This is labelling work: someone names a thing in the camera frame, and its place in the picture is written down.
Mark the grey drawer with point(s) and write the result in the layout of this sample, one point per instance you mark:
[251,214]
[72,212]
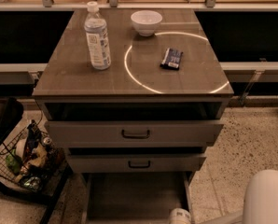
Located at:
[190,133]
[135,198]
[135,163]

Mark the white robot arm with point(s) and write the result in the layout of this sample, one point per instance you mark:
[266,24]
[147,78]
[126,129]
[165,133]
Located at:
[260,203]

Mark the grey drawer cabinet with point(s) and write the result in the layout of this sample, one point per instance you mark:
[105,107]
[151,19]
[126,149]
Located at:
[134,87]

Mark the soda can in basket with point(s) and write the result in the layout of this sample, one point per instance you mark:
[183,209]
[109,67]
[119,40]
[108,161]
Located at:
[47,143]

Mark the dark blue snack packet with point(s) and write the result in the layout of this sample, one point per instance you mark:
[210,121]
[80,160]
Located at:
[172,59]

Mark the dark snack bag in basket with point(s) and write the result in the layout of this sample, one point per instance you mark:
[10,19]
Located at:
[34,136]

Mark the green item in basket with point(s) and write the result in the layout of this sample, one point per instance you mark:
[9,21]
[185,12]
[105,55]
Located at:
[13,163]

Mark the clear plastic water bottle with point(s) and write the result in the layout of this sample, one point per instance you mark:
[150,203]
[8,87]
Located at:
[95,27]

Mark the white ceramic bowl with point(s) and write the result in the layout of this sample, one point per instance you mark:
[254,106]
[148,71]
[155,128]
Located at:
[146,22]

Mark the black wire basket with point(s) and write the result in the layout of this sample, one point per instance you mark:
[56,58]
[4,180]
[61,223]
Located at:
[30,161]

